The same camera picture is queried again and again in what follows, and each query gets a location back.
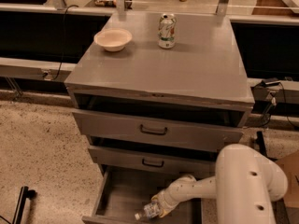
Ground black bar floor left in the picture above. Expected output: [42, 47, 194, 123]
[12, 186, 36, 224]

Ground green white soda can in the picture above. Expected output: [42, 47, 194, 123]
[158, 14, 177, 49]

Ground wooden counter top right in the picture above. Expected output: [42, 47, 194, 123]
[252, 0, 299, 17]

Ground grey bottom drawer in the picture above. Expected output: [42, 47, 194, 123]
[82, 166, 203, 224]

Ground black top drawer handle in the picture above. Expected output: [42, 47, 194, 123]
[139, 124, 168, 135]

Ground black device on rail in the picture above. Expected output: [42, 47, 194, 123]
[260, 77, 280, 87]

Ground black middle drawer handle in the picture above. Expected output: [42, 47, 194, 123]
[142, 159, 164, 168]

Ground clear plastic water bottle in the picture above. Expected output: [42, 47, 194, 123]
[135, 201, 161, 220]

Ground white paper bowl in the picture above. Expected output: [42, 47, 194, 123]
[93, 28, 133, 52]

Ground grey middle drawer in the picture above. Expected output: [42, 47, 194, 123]
[88, 146, 215, 178]

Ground brown cardboard box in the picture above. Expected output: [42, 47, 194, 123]
[275, 149, 299, 224]

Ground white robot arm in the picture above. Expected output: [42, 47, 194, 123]
[152, 144, 288, 224]

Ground grey drawer cabinet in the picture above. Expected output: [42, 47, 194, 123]
[64, 10, 255, 224]

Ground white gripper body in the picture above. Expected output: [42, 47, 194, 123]
[157, 189, 178, 214]

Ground grey drawer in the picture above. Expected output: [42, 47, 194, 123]
[73, 109, 243, 152]
[88, 146, 215, 178]
[82, 166, 203, 224]

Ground grey top drawer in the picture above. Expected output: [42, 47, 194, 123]
[73, 109, 243, 152]

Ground black hanging cable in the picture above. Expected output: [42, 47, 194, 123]
[50, 5, 80, 82]

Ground black drawer handle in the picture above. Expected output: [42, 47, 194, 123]
[139, 124, 168, 135]
[142, 159, 164, 168]

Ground black metal stand leg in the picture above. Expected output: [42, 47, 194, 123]
[255, 131, 267, 157]

